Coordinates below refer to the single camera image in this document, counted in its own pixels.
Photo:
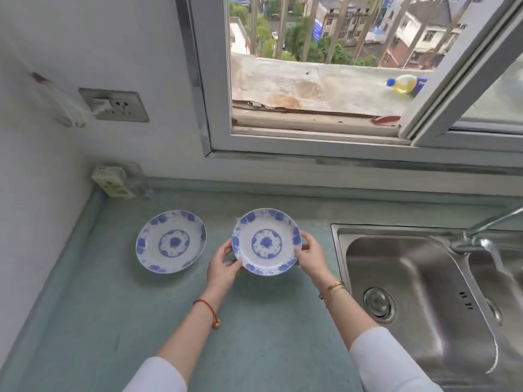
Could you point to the grey wall socket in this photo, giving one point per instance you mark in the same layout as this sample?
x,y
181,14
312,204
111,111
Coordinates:
x,y
118,105

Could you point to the window security bars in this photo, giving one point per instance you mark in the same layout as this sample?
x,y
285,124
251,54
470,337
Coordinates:
x,y
347,26

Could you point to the person's right forearm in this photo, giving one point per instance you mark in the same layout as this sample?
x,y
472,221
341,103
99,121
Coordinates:
x,y
347,310

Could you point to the chrome faucet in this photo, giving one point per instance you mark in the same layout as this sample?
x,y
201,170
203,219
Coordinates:
x,y
482,236

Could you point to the white plug adapter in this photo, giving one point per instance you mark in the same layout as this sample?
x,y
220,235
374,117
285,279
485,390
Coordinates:
x,y
99,106

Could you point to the person's left hand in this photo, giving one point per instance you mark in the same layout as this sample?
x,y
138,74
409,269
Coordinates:
x,y
220,272

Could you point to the person's left thumb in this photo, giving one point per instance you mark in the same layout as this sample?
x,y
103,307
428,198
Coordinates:
x,y
233,263

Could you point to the clear plastic bag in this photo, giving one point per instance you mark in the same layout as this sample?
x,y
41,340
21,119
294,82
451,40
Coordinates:
x,y
57,99

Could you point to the sink drain strainer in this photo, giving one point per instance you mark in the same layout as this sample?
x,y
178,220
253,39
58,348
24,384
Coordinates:
x,y
379,304

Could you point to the person's right hand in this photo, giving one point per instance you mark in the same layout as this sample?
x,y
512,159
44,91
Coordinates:
x,y
313,259

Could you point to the white power strip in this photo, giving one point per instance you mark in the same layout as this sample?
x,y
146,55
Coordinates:
x,y
111,182

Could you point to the blue floral white plate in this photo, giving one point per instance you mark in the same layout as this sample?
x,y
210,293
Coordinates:
x,y
266,242
171,242

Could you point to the stainless steel sink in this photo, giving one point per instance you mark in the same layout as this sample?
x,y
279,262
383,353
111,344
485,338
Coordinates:
x,y
425,289

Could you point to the aluminium window frame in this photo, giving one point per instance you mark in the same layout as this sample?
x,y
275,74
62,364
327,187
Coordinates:
x,y
310,134

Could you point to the person's left forearm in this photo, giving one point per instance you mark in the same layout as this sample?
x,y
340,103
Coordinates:
x,y
191,334

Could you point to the red scrubber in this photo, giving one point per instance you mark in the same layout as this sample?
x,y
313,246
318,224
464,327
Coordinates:
x,y
386,120

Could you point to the yellow dish soap bottle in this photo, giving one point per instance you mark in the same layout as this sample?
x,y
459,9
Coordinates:
x,y
406,84

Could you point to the person's right thumb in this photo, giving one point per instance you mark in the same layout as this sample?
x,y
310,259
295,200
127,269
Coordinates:
x,y
300,254

